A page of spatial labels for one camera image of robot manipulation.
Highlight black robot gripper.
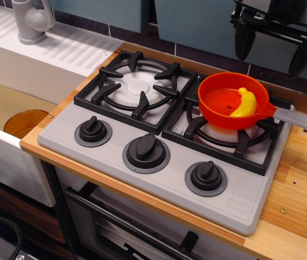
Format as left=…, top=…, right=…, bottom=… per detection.
left=231, top=1, right=307, bottom=79

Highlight yellow toy banana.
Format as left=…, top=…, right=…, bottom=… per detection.
left=230, top=87, right=257, bottom=118

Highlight black right burner grate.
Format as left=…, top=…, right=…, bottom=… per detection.
left=162, top=75, right=291, bottom=176

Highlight black burner grate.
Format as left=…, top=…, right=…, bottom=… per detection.
left=162, top=75, right=291, bottom=176
left=74, top=51, right=198, bottom=134

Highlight black left burner grate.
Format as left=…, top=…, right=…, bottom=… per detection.
left=74, top=51, right=198, bottom=134

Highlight black right stove knob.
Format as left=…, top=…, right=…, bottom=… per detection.
left=185, top=161, right=228, bottom=197

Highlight black stove knob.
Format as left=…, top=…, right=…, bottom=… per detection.
left=122, top=133, right=171, bottom=174
left=185, top=161, right=228, bottom=197
left=74, top=116, right=113, bottom=148

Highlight grey toy stove top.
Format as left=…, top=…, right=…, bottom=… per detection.
left=36, top=50, right=295, bottom=236

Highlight black middle stove knob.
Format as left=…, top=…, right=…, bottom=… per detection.
left=122, top=133, right=171, bottom=174

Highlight black left stove knob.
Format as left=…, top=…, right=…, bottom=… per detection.
left=74, top=116, right=113, bottom=148

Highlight grey toy faucet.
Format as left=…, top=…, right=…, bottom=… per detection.
left=11, top=0, right=55, bottom=45

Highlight toy oven door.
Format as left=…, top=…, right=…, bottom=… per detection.
left=64, top=183, right=229, bottom=259

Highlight white toy sink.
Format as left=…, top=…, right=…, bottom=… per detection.
left=0, top=6, right=122, bottom=207

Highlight orange translucent plate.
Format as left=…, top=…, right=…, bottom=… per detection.
left=4, top=109, right=48, bottom=139

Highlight orange toy pan grey handle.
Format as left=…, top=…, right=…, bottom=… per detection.
left=198, top=72, right=307, bottom=130

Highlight black oven door handle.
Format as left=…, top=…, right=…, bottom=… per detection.
left=65, top=187, right=199, bottom=259

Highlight black braided cable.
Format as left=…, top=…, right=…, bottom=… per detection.
left=0, top=216, right=23, bottom=260

